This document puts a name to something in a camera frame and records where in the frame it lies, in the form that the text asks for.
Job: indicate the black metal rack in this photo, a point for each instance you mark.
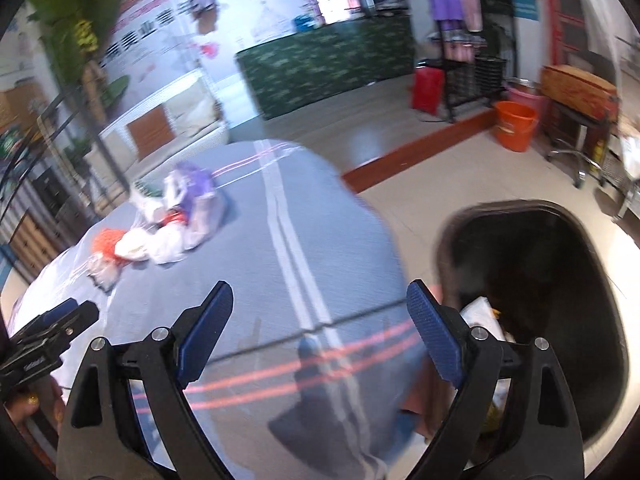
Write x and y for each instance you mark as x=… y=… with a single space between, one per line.
x=467 y=75

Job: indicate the blue bag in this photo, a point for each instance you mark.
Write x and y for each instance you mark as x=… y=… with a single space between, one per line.
x=302 y=22

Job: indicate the white cushion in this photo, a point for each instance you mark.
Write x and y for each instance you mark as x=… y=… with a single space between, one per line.
x=202 y=110

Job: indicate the brown cushion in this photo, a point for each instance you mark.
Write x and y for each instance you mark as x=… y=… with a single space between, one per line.
x=150 y=130

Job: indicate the black swivel stool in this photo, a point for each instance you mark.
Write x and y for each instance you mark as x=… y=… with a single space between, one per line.
x=580 y=152

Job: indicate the black metal headboard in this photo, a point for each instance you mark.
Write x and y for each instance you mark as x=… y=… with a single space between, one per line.
x=55 y=160

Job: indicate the blue wall sign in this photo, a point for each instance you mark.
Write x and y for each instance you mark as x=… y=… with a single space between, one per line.
x=525 y=7

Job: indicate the white plastic bag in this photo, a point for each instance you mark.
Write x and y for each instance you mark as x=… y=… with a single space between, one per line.
x=172 y=242

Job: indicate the metal display shelf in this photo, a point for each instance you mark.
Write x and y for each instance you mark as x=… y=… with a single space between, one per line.
x=622 y=170

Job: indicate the grey-blue striped blanket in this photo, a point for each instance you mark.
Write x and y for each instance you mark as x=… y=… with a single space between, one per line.
x=250 y=260

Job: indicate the yellow banana bunch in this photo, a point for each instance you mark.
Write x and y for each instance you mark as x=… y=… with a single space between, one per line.
x=86 y=35

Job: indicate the pink towel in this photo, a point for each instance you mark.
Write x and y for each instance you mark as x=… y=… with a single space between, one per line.
x=470 y=2

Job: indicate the orange bucket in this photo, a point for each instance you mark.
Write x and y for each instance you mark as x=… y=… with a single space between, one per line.
x=515 y=125

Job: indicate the person's left hand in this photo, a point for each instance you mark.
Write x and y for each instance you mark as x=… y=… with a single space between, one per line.
x=25 y=407

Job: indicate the pink basin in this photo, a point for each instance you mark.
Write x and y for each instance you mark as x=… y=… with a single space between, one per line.
x=525 y=91

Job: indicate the dark green snack packet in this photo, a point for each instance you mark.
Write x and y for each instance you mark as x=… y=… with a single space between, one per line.
x=145 y=190

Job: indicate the black trash bin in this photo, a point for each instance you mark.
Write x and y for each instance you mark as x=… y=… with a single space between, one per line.
x=550 y=285

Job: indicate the green patterned counter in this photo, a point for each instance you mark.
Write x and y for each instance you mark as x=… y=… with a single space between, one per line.
x=325 y=65

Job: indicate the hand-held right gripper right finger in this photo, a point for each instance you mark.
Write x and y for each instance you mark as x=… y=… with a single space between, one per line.
x=432 y=335

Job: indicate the crumpled white tissue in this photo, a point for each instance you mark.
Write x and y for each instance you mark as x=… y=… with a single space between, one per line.
x=134 y=247

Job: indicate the white wicker swing seat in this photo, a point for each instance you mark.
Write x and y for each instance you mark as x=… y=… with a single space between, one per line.
x=170 y=120

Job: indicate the large wall poster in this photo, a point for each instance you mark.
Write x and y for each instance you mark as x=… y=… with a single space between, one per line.
x=165 y=15

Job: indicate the banana plant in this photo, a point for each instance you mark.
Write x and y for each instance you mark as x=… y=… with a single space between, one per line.
x=75 y=15

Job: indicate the red bag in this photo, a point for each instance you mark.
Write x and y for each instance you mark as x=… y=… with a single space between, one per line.
x=427 y=90

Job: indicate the purple plastic packet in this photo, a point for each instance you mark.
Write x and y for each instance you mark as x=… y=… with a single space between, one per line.
x=197 y=187

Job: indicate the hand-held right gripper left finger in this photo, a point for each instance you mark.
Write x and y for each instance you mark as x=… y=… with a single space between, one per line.
x=205 y=325

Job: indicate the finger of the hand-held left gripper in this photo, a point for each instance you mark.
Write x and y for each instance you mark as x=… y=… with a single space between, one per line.
x=80 y=317
x=60 y=310

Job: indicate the red ladder shelf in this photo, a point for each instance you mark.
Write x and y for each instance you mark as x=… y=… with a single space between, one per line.
x=565 y=10

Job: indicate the orange-red foam net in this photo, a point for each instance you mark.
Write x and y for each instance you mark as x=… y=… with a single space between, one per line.
x=104 y=242

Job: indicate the patterned orange case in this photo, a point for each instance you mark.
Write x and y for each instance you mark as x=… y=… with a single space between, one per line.
x=577 y=90

